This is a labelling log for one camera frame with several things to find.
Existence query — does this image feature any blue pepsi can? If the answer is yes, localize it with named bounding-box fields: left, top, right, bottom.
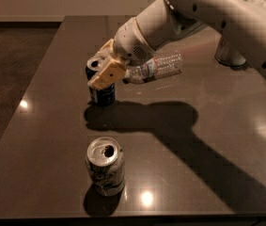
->
left=86, top=57, right=115, bottom=106

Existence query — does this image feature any silver green 7up can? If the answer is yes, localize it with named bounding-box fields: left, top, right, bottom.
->
left=86, top=137, right=125, bottom=197

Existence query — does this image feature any metal napkin holder cup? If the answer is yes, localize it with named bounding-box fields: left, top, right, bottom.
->
left=214, top=37, right=246, bottom=67

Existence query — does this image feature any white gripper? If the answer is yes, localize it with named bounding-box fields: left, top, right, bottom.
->
left=87, top=16, right=156, bottom=89

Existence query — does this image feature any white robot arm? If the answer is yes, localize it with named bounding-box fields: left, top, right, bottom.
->
left=88, top=0, right=266, bottom=89

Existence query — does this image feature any clear plastic water bottle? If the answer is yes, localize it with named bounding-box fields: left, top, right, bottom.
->
left=123, top=51, right=183, bottom=84

